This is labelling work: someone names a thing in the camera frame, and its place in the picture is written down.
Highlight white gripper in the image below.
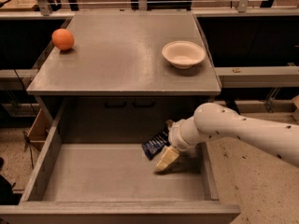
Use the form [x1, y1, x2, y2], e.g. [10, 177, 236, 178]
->
[156, 119, 192, 172]

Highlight blue rxbar wrapper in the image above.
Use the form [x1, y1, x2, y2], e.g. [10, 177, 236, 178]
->
[141, 128, 170, 161]

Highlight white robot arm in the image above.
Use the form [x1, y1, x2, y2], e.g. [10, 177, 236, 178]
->
[156, 103, 299, 172]

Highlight open grey top drawer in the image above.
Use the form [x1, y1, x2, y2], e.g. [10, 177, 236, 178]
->
[1, 97, 240, 224]

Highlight grey cabinet counter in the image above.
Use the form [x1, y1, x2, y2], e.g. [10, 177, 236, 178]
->
[26, 10, 222, 131]

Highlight white paper bowl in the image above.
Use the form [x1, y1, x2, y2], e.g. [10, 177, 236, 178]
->
[162, 41, 206, 69]

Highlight brown cardboard box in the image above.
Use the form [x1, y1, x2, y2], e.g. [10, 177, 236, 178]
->
[28, 109, 51, 151]

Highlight orange round fruit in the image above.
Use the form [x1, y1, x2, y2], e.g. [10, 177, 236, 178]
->
[51, 29, 75, 50]

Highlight grey metal rail shelf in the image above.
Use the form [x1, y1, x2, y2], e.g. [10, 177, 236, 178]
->
[216, 66, 299, 88]

